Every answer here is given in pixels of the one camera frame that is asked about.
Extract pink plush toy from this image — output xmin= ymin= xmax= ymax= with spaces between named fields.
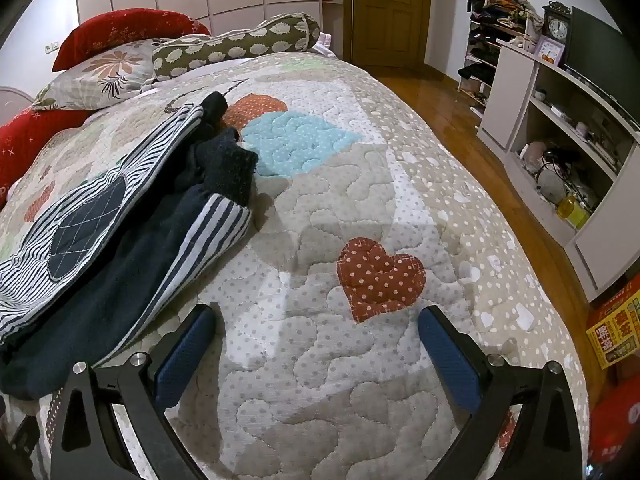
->
xmin=522 ymin=141 xmax=548 ymax=166

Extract quilted heart-print bedspread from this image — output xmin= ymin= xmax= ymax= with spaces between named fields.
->
xmin=0 ymin=52 xmax=596 ymax=480

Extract white television cabinet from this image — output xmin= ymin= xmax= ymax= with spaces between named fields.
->
xmin=476 ymin=40 xmax=640 ymax=303

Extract small purple desk clock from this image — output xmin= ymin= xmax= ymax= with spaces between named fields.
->
xmin=536 ymin=35 xmax=566 ymax=65

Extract beige floral pillow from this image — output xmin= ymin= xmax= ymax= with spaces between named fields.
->
xmin=32 ymin=37 xmax=173 ymax=111

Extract dark ornate mantel clock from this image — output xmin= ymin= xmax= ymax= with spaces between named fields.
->
xmin=542 ymin=1 xmax=572 ymax=66

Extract black flat television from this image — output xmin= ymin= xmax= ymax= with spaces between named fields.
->
xmin=565 ymin=6 xmax=640 ymax=111

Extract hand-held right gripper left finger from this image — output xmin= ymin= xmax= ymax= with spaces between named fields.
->
xmin=50 ymin=302 xmax=223 ymax=480

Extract brown wooden door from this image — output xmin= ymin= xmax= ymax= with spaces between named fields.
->
xmin=350 ymin=0 xmax=433 ymax=68

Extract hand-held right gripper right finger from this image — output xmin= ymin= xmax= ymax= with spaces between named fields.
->
xmin=417 ymin=305 xmax=588 ymax=480

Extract red box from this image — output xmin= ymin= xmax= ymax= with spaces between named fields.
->
xmin=587 ymin=375 xmax=640 ymax=480

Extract yellow jar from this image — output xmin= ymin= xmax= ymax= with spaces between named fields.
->
xmin=557 ymin=195 xmax=591 ymax=228

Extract small white round fan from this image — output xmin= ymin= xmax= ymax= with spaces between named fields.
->
xmin=537 ymin=167 xmax=566 ymax=201

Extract olive patterned bolster pillow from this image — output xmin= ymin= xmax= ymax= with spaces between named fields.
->
xmin=151 ymin=12 xmax=321 ymax=81

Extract red flower-print pillow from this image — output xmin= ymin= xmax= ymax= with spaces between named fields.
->
xmin=52 ymin=8 xmax=211 ymax=72

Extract pale padded headboard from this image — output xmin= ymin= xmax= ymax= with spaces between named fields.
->
xmin=0 ymin=87 xmax=38 ymax=126

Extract navy striped pants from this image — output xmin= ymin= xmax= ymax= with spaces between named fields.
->
xmin=0 ymin=91 xmax=258 ymax=401

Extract white shoe rack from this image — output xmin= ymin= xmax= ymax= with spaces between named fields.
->
xmin=457 ymin=0 xmax=543 ymax=116

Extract yellow printed box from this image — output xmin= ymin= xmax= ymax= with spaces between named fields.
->
xmin=585 ymin=275 xmax=640 ymax=371

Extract red star-print pillow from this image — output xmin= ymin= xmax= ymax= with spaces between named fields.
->
xmin=0 ymin=107 xmax=98 ymax=206

